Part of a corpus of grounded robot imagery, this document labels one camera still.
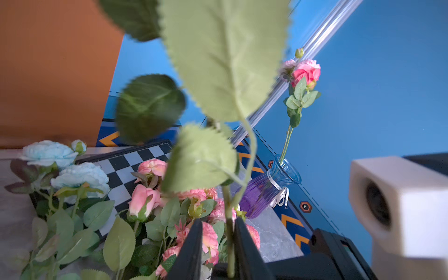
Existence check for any pale pink carnation stem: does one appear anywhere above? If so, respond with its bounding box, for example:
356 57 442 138
278 48 305 82

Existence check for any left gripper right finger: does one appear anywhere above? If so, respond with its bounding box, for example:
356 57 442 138
234 218 275 280

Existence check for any pink rose stem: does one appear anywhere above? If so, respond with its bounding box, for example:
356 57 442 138
98 1 290 279
279 59 321 163

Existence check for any black white chessboard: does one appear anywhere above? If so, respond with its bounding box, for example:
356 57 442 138
75 140 173 241

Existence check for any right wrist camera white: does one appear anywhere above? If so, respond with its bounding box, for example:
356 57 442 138
349 153 448 280

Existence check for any bunch of pink flowers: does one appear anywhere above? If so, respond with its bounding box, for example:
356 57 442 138
3 139 261 280

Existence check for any right aluminium corner post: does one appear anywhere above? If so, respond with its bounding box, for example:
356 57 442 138
248 0 362 128

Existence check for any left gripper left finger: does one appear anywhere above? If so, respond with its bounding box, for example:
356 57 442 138
165 220 203 280

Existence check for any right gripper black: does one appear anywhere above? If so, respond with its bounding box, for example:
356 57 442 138
211 152 448 280

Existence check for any blue purple glass vase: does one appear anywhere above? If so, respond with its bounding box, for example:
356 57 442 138
239 155 302 219

